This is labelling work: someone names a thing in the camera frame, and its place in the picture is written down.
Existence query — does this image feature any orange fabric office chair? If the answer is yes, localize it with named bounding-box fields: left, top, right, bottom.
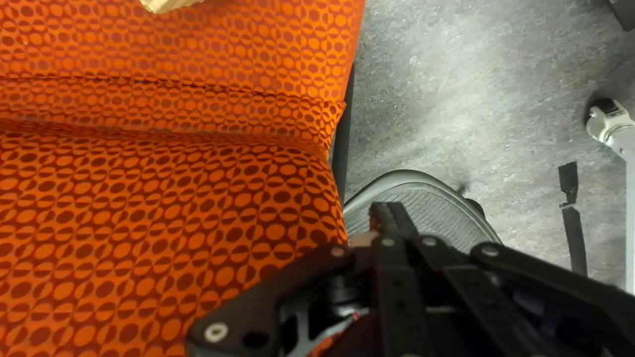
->
left=0, top=0, right=502, bottom=357

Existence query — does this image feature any brown cardboard box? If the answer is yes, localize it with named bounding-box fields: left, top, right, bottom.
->
left=137, top=0, right=205, bottom=16

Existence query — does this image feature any white metal frame leg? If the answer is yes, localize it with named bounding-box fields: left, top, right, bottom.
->
left=584, top=96, right=635, bottom=296

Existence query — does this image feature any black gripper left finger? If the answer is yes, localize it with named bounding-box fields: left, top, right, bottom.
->
left=185, top=201, right=425, bottom=357

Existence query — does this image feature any black floor tape strip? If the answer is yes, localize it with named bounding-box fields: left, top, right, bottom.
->
left=556, top=161, right=590, bottom=278

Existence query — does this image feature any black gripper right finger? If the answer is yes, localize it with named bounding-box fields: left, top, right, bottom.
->
left=391, top=203, right=635, bottom=357

